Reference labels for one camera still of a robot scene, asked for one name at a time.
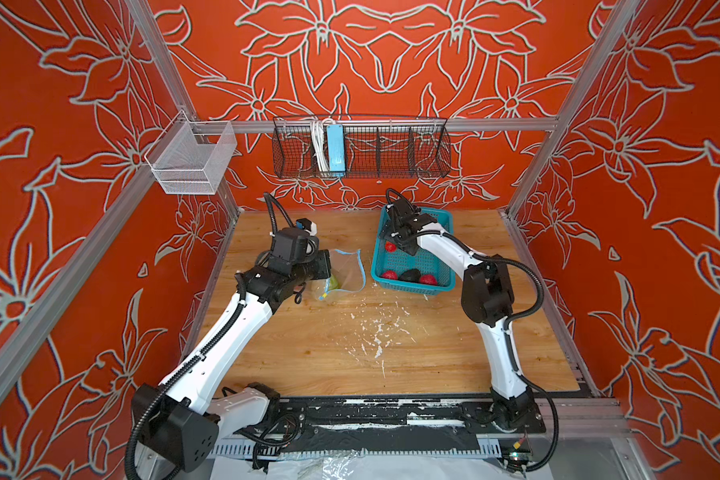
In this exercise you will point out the clear zip top bag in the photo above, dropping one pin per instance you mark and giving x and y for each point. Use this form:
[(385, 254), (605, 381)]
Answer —
[(348, 267)]

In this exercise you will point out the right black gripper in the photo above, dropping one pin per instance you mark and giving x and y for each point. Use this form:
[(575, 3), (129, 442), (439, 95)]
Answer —
[(408, 248)]

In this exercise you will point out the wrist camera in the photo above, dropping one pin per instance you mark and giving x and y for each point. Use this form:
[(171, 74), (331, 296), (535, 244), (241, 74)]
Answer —
[(402, 212), (293, 246)]

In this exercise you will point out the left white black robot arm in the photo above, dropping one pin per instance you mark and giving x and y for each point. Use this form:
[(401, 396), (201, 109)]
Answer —
[(181, 418)]

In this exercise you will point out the teal plastic basket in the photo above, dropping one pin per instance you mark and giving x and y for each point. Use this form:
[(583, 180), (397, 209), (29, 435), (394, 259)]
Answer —
[(400, 262)]

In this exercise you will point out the clear acrylic wall bin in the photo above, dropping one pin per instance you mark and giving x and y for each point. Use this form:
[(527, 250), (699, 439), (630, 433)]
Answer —
[(192, 157)]

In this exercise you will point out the green cabbage toy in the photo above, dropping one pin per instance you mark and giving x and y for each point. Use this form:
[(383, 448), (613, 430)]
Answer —
[(333, 283)]

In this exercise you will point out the dark avocado toy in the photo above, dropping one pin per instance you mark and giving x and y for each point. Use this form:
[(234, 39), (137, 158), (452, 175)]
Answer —
[(412, 276)]

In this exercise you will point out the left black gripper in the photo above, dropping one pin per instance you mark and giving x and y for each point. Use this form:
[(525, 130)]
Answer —
[(322, 259)]

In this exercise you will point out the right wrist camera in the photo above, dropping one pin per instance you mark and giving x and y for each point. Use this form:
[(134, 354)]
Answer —
[(402, 212)]

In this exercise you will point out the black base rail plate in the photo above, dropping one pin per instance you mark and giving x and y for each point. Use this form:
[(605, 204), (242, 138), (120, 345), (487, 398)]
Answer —
[(460, 425)]

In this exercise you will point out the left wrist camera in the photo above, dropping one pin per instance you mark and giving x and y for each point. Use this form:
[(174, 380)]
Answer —
[(293, 246)]

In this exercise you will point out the black wire wall basket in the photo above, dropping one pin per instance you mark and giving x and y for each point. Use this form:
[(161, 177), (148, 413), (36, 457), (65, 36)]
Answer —
[(376, 147)]

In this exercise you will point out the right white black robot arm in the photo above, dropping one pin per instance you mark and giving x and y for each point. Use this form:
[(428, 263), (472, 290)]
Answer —
[(487, 299)]

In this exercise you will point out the light blue box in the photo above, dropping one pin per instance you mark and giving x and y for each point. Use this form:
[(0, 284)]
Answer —
[(336, 149)]

